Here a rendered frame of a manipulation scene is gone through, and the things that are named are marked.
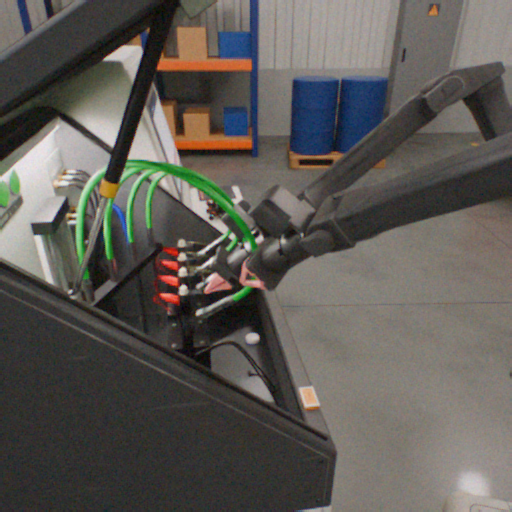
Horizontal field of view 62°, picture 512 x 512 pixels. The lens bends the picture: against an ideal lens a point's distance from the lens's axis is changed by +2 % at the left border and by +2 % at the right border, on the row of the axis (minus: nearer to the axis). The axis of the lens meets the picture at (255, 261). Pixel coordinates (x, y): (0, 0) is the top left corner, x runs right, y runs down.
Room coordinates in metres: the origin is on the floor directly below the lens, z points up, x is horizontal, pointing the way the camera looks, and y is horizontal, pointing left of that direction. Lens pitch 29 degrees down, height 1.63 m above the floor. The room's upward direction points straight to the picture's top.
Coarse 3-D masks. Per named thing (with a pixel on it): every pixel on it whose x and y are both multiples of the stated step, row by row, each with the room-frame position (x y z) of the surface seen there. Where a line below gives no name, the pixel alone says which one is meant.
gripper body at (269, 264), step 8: (272, 240) 0.68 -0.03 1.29; (264, 248) 0.65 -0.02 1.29; (272, 248) 0.63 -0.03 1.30; (280, 248) 0.62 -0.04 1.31; (256, 256) 0.64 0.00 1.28; (264, 256) 0.64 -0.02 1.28; (272, 256) 0.62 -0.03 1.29; (280, 256) 0.61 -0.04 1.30; (248, 264) 0.62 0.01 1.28; (256, 264) 0.63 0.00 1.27; (264, 264) 0.63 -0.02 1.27; (272, 264) 0.62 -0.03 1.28; (280, 264) 0.62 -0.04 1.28; (288, 264) 0.61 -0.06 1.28; (296, 264) 0.62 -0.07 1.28; (256, 272) 0.62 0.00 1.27; (264, 272) 0.62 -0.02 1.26; (272, 272) 0.63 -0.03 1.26; (280, 272) 0.63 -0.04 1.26; (264, 280) 0.61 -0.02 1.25; (272, 280) 0.62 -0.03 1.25; (280, 280) 0.63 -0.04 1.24; (272, 288) 0.61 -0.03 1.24
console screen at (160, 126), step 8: (152, 88) 1.63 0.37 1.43; (152, 96) 1.52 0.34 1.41; (152, 104) 1.42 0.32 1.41; (152, 112) 1.35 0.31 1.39; (160, 112) 1.63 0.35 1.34; (152, 120) 1.28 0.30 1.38; (160, 120) 1.52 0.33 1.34; (160, 128) 1.43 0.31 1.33; (168, 128) 1.73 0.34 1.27; (160, 136) 1.33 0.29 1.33; (168, 136) 1.59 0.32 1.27; (160, 144) 1.28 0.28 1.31; (168, 144) 1.48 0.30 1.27; (168, 152) 1.40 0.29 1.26; (176, 152) 1.74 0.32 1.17; (168, 160) 1.31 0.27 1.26; (176, 160) 1.60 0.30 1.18; (176, 184) 1.31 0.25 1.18
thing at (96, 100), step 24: (120, 48) 1.63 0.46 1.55; (96, 72) 1.12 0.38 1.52; (120, 72) 1.13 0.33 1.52; (72, 96) 1.11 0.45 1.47; (96, 96) 1.12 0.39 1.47; (120, 96) 1.13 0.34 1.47; (72, 120) 1.11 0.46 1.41; (96, 120) 1.12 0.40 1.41; (120, 120) 1.13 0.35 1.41; (144, 120) 1.15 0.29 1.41; (144, 144) 1.14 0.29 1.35; (168, 192) 1.15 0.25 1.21
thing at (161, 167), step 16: (128, 160) 0.74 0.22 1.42; (144, 160) 0.73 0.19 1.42; (96, 176) 0.75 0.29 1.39; (176, 176) 0.71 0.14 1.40; (192, 176) 0.71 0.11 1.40; (208, 192) 0.70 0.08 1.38; (80, 208) 0.76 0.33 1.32; (224, 208) 0.69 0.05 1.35; (80, 224) 0.76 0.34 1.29; (240, 224) 0.69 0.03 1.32; (80, 240) 0.76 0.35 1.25; (80, 256) 0.77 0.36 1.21
